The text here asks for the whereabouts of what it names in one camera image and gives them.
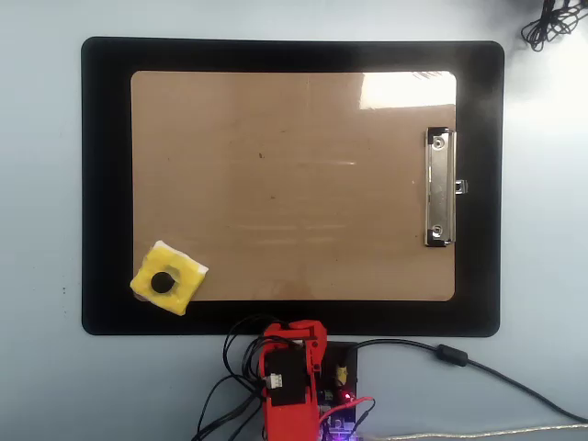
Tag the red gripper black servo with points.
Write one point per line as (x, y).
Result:
(285, 347)

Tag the yellow sponge with black knob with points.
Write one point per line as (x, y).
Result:
(181, 294)

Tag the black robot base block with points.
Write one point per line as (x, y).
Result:
(333, 358)

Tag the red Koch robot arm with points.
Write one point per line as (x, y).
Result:
(289, 418)

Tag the controller board with red LED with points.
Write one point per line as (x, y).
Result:
(337, 425)

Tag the brown clipboard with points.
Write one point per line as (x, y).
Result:
(321, 206)

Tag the silver metal clipboard clip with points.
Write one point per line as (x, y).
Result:
(438, 193)

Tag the black rectangular mat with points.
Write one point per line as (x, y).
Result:
(105, 184)

